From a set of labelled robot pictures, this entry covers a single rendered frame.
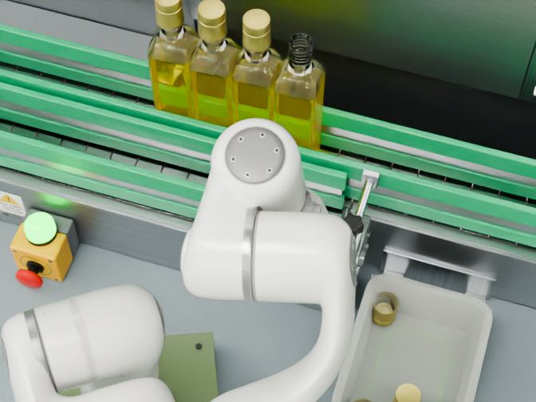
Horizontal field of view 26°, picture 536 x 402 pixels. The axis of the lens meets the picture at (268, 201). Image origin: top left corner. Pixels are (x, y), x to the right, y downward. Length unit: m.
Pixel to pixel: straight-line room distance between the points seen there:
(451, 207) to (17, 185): 0.60
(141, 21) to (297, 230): 0.88
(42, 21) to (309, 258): 0.98
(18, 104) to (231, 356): 0.46
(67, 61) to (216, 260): 0.82
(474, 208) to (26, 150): 0.60
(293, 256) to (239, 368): 0.71
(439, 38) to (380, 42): 0.08
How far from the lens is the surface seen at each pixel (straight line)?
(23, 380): 1.23
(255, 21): 1.41
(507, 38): 1.52
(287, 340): 1.64
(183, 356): 1.56
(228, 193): 0.95
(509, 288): 1.66
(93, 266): 1.71
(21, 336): 1.24
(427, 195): 1.54
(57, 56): 1.70
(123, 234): 1.65
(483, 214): 1.55
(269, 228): 0.93
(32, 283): 1.66
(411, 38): 1.55
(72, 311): 1.25
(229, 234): 0.93
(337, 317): 0.93
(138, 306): 1.25
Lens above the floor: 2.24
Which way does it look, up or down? 58 degrees down
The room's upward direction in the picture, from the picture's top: straight up
